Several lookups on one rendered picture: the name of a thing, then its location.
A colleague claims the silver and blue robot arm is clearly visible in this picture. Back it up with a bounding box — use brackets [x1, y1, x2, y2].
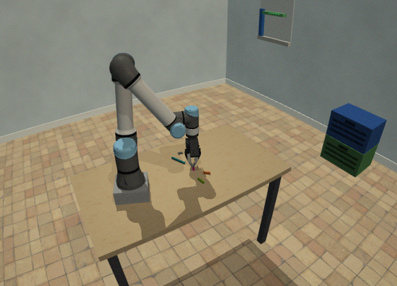
[109, 53, 199, 190]

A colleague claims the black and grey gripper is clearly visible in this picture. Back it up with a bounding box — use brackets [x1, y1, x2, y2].
[185, 133, 201, 167]

